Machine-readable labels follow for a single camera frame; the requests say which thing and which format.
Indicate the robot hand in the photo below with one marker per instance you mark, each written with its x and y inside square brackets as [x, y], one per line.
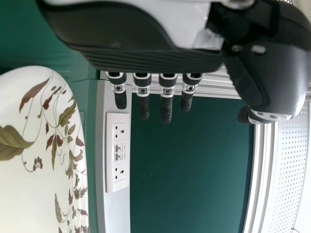
[136, 31]

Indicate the white plate, brown leaf pattern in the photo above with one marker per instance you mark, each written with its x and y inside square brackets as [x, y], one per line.
[29, 174]

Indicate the white socket strip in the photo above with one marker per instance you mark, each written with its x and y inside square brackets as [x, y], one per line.
[117, 174]

